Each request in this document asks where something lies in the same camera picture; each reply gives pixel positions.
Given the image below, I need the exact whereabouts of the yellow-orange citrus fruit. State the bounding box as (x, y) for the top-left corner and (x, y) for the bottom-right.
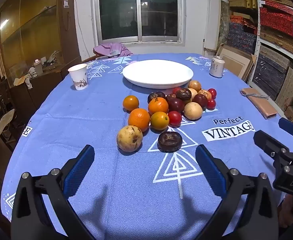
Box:
(150, 111), (169, 131)

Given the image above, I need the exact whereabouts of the dark red plum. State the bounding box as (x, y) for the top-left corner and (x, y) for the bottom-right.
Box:
(167, 98), (185, 113)
(193, 94), (208, 109)

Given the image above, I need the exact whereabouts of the stack of blue patterned boxes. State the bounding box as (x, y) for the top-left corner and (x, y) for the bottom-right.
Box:
(228, 15), (258, 54)

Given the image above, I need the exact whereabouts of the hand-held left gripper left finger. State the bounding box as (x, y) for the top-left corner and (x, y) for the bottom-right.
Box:
(11, 144), (97, 240)

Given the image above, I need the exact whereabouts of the pale woven fan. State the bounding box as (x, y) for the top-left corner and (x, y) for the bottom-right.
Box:
(0, 109), (15, 137)

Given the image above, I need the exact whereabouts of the spotted yellow pear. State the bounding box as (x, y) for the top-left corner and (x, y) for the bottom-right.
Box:
(116, 125), (143, 153)

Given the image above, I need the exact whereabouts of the white oval plate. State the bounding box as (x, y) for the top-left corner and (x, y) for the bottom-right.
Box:
(122, 59), (194, 89)

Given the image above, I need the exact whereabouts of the wooden chair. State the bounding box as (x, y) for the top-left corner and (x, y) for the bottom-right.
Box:
(81, 48), (104, 64)

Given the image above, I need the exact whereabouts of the stack of dark grey boxes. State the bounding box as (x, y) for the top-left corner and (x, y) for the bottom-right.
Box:
(252, 45), (292, 100)

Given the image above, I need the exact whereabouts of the wooden glass cabinet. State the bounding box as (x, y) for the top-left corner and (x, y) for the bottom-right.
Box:
(0, 0), (82, 153)

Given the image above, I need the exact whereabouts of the white leaning board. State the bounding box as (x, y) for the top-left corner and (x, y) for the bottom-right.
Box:
(204, 0), (223, 52)

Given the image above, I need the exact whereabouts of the framed picture in cardboard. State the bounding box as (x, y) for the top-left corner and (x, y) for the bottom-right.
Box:
(215, 44), (257, 80)

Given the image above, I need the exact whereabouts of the stack of brown woven boxes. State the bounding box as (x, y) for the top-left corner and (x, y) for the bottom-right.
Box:
(258, 0), (293, 120)

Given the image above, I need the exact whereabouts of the tan reddish round fruit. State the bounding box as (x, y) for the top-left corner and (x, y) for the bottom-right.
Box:
(188, 80), (202, 92)
(198, 89), (212, 100)

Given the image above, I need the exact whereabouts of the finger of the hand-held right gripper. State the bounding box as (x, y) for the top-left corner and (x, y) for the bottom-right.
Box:
(253, 130), (291, 158)
(278, 117), (293, 139)

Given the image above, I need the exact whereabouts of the purple cloth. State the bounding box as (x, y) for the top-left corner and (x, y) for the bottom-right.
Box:
(93, 43), (133, 57)

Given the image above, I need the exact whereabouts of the white drink can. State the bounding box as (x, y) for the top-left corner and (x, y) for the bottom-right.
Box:
(209, 56), (225, 78)

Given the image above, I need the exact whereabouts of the stack of red patterned boxes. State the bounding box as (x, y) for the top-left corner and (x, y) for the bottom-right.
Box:
(259, 0), (293, 37)

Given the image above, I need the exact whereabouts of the large orange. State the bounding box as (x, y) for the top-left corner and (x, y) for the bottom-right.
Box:
(128, 108), (151, 132)

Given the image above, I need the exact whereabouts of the white paper cup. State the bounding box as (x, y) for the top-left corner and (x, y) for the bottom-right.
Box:
(68, 63), (89, 91)

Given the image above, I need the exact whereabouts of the large smooth tan fruit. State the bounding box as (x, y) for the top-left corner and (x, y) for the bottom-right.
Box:
(184, 102), (203, 121)

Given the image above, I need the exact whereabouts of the small orange tangerine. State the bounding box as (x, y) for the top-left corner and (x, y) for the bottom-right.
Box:
(122, 95), (139, 112)

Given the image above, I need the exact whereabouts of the orange mandarin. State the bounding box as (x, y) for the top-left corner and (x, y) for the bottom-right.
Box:
(148, 97), (169, 115)

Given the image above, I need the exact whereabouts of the person's right hand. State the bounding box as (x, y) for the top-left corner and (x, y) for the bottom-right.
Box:
(278, 194), (293, 228)

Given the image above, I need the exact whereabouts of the sliding glass window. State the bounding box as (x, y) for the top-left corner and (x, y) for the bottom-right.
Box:
(90, 0), (187, 46)

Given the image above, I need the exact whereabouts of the brown flat packet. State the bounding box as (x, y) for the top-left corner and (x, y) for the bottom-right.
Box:
(240, 87), (278, 119)

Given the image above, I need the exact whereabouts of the mottled green panel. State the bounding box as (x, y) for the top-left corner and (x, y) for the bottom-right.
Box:
(218, 0), (231, 48)

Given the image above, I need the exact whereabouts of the white shelf rack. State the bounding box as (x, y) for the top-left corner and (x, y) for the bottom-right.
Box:
(253, 0), (293, 63)

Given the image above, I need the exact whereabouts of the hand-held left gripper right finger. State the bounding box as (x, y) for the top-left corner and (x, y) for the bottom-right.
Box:
(195, 144), (279, 240)

